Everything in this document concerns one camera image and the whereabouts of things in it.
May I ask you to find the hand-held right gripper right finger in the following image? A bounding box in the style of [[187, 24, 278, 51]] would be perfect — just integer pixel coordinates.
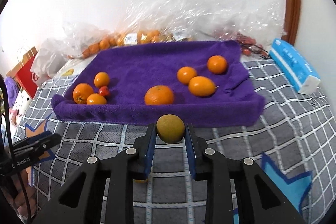
[[184, 124, 306, 224]]

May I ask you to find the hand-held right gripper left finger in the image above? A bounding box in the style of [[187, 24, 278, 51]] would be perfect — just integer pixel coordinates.
[[31, 123, 157, 224]]

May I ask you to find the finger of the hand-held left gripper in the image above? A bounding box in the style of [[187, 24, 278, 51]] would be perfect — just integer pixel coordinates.
[[13, 131, 52, 148], [13, 134, 61, 159]]

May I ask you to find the orange tangerine with green stem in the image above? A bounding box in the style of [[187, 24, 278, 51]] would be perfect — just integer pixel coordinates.
[[73, 83, 94, 105]]

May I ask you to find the small orange tangerine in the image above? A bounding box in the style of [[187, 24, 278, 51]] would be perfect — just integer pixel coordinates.
[[94, 71, 110, 88], [177, 66, 197, 85], [86, 93, 108, 105]]

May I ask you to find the oval orange kumquat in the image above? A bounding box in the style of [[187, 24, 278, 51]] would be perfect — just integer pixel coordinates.
[[188, 76, 216, 97]]

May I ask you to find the purple towel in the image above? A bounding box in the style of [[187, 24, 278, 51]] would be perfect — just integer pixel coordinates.
[[51, 40, 265, 127]]

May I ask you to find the person's left hand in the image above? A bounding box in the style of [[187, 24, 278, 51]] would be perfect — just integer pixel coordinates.
[[12, 169, 33, 216]]

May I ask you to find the white printed bag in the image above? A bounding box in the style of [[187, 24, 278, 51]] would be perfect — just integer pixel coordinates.
[[10, 90, 33, 125]]

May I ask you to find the grey plaid star blanket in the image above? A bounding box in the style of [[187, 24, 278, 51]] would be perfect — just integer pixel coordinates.
[[12, 59, 334, 224]]

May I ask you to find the purple plush toy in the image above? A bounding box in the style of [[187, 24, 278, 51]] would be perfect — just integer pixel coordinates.
[[4, 76, 20, 109]]

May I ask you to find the red paper bag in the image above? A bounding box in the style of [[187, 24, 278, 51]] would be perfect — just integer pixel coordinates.
[[14, 47, 42, 100]]

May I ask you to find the brown box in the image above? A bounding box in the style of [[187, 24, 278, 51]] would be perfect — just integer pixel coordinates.
[[6, 67, 20, 80]]

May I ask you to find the white printed sheet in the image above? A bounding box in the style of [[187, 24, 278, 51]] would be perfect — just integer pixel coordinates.
[[52, 57, 92, 80]]

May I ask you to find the white plastic bag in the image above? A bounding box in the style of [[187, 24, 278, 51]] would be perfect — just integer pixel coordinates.
[[31, 39, 69, 80]]

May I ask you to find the clear bag of tangerines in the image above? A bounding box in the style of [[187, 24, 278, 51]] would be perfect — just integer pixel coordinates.
[[63, 22, 118, 59]]

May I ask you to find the pile of red tomatoes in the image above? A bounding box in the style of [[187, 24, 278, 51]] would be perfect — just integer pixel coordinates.
[[234, 32, 271, 59]]

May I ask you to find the clear bag of kumquats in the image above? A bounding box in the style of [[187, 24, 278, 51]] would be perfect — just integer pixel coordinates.
[[115, 0, 210, 45]]

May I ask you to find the blue tissue pack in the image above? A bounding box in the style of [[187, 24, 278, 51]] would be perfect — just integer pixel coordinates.
[[269, 38, 321, 95]]

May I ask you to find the clear plastic bag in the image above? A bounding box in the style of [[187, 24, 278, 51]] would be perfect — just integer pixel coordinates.
[[207, 0, 285, 41]]

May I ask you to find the black cable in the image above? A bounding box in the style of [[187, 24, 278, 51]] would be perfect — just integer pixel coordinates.
[[0, 73, 36, 224]]

